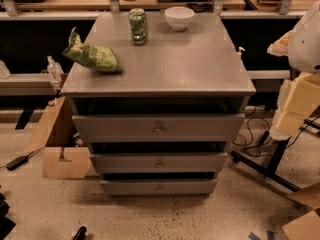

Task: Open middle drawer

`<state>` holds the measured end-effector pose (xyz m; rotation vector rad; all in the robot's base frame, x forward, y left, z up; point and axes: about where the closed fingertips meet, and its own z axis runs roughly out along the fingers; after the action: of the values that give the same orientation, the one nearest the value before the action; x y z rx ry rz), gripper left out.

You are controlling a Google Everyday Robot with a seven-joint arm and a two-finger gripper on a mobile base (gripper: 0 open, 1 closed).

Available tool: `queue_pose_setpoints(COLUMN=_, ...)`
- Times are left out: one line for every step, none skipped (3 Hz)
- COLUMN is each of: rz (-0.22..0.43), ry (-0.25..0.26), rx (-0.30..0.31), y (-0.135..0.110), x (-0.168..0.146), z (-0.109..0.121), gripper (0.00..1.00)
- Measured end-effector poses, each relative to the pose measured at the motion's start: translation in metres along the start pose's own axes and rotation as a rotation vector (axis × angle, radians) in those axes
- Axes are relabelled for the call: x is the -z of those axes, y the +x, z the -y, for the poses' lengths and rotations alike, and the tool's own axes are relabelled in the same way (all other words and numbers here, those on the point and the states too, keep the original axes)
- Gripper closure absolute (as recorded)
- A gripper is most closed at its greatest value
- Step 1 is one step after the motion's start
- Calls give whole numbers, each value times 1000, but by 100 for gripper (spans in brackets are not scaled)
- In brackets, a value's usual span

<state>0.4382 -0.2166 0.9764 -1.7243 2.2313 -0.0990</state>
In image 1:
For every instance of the grey drawer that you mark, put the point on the grey drawer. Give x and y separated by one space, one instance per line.
158 162
155 187
147 128

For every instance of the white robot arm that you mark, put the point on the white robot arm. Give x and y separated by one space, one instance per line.
300 97

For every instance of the grey drawer cabinet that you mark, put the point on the grey drawer cabinet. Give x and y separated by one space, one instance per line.
193 72

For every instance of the grey top drawer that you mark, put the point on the grey top drawer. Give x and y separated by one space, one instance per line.
147 128

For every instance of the grey bottom drawer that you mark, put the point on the grey bottom drawer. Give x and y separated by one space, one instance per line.
155 187

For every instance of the green chip bag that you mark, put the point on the green chip bag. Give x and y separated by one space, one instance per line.
101 59

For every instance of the green soda can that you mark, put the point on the green soda can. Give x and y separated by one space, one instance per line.
138 26

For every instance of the white bowl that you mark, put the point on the white bowl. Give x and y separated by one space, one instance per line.
179 18

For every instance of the white pump dispenser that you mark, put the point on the white pump dispenser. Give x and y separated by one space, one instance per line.
241 51

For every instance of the cardboard box left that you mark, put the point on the cardboard box left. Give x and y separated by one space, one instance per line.
55 135

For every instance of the cardboard box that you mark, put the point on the cardboard box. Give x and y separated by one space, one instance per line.
305 227
55 135

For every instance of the clear plastic bottle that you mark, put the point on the clear plastic bottle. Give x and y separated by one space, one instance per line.
54 69

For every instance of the black object bottom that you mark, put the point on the black object bottom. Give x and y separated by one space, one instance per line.
80 234

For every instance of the black power adapter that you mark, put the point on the black power adapter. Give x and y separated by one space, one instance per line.
12 165

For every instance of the cardboard box right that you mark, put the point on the cardboard box right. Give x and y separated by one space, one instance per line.
305 227

